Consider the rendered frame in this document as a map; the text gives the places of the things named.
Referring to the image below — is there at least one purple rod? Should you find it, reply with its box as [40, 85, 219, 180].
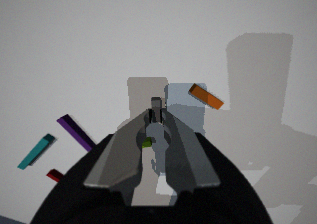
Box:
[56, 114, 96, 152]

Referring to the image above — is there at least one turquoise rod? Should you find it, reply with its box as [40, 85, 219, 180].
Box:
[17, 133, 54, 170]

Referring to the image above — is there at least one lime green rectangular bar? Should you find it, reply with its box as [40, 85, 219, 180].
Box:
[142, 137, 152, 148]

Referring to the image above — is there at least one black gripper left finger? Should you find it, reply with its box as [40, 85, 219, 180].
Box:
[30, 109, 152, 224]

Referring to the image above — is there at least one orange rectangular bar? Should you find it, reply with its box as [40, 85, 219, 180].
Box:
[189, 83, 224, 110]

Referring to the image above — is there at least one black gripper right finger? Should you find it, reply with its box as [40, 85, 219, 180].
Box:
[160, 108, 273, 224]

